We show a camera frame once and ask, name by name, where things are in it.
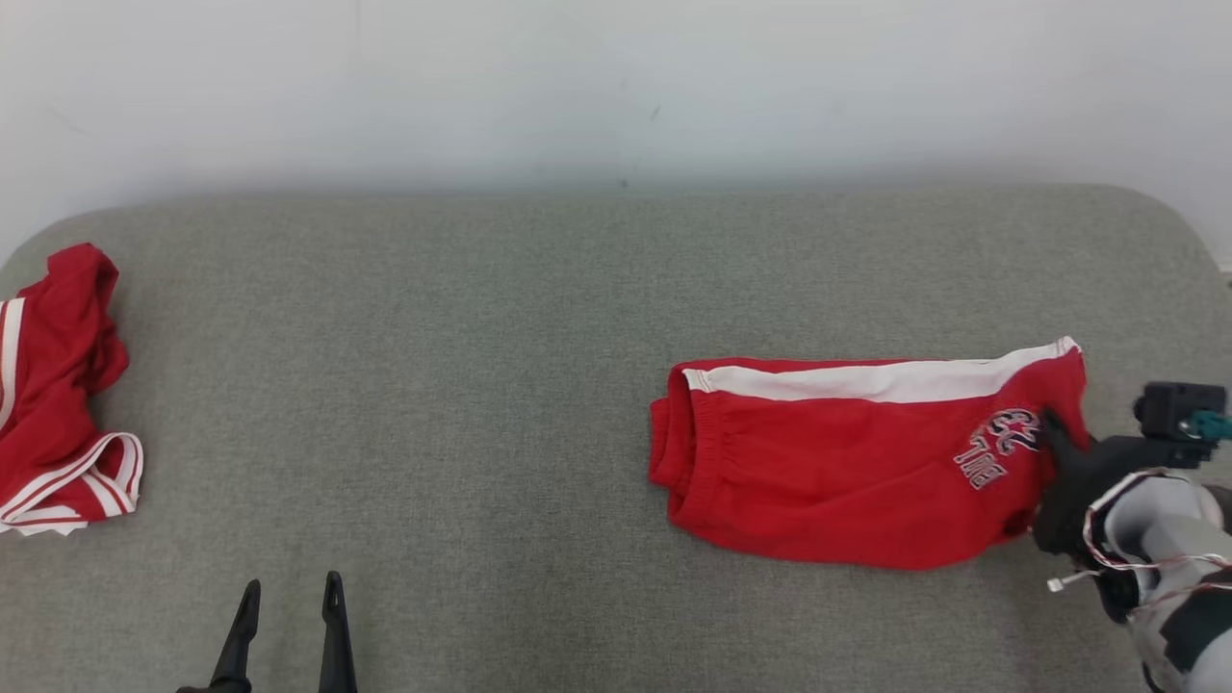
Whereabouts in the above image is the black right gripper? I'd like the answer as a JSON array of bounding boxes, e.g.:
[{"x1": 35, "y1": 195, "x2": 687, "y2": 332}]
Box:
[{"x1": 1030, "y1": 409, "x2": 1201, "y2": 559}]

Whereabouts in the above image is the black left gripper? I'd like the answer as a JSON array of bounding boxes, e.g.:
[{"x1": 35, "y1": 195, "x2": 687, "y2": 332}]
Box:
[{"x1": 176, "y1": 572, "x2": 358, "y2": 693}]

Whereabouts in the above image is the red shorts white stripe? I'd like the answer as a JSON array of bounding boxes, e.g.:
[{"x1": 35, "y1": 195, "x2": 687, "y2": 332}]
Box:
[{"x1": 650, "y1": 337, "x2": 1091, "y2": 572}]

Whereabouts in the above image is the red white sports shirt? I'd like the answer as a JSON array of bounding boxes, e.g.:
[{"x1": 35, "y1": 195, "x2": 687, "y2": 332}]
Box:
[{"x1": 0, "y1": 243, "x2": 145, "y2": 537}]

